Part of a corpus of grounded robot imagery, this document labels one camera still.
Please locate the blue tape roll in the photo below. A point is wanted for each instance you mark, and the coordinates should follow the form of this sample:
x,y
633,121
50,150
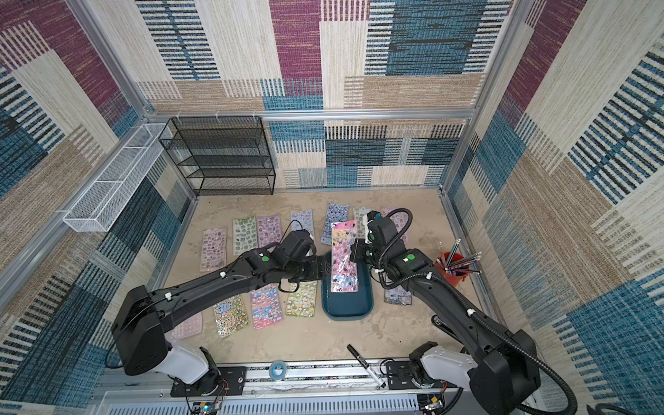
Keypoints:
x,y
278,370

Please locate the pink pastel sticker sheet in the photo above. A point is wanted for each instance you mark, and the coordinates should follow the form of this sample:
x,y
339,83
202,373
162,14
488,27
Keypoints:
x,y
213,255

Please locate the lilac character sticker sheet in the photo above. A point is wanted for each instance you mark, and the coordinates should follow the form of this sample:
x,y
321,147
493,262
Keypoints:
x,y
399,220

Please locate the black marker pen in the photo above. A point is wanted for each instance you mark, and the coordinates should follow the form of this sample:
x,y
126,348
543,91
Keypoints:
x,y
367,367

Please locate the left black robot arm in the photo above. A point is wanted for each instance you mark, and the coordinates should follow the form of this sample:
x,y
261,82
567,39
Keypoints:
x,y
146,316

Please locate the black wire mesh shelf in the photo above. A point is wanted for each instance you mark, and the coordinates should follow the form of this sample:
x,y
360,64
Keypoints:
x,y
221,155

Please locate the red pencil cup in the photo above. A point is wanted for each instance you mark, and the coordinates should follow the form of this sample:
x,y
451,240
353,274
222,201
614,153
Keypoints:
x,y
455,266

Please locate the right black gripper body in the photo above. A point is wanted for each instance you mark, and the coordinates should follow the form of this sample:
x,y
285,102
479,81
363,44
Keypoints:
x,y
358,252

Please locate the penguin sticker sheet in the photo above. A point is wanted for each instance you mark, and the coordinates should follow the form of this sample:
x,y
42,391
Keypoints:
x,y
335,213

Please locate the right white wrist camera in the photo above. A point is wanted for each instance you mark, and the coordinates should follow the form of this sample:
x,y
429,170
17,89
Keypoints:
x,y
364,226

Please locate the pink cat sticker sheet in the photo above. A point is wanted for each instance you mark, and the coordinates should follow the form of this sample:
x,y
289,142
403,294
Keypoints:
x,y
344,277

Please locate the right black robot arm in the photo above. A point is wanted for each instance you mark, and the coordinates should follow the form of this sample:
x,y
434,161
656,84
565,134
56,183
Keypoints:
x,y
504,377

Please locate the red blue sticker sheet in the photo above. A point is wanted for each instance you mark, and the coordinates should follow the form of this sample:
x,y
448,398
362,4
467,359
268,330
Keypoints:
x,y
266,308

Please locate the white wire mesh basket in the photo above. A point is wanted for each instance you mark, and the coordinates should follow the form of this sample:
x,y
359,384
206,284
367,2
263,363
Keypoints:
x,y
99,207

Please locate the white green frog sticker sheet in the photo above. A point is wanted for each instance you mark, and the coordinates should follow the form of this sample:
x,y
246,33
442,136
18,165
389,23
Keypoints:
x,y
358,212

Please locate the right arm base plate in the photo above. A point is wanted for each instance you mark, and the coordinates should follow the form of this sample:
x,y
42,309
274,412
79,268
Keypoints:
x,y
399,377

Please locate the green yellow sticker sheet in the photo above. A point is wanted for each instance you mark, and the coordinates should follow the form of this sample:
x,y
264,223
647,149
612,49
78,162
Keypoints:
x,y
302,301

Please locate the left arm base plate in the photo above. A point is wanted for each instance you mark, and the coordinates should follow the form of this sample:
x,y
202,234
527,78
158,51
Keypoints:
x,y
231,381

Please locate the pink purple sticker sheet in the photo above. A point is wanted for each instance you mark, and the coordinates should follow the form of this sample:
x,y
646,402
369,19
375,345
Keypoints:
x,y
269,229

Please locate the white cable duct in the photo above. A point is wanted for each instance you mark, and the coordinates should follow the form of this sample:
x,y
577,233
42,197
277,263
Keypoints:
x,y
350,404

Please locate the teal plastic storage box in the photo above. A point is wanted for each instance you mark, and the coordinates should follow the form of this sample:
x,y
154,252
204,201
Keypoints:
x,y
349,306

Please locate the light blue sticker sheet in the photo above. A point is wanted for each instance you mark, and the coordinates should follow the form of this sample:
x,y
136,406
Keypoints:
x,y
302,220

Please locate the pink calculator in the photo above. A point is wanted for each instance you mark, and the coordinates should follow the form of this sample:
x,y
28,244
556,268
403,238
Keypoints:
x,y
189,328

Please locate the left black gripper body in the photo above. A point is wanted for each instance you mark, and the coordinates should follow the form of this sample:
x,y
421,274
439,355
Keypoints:
x,y
312,271

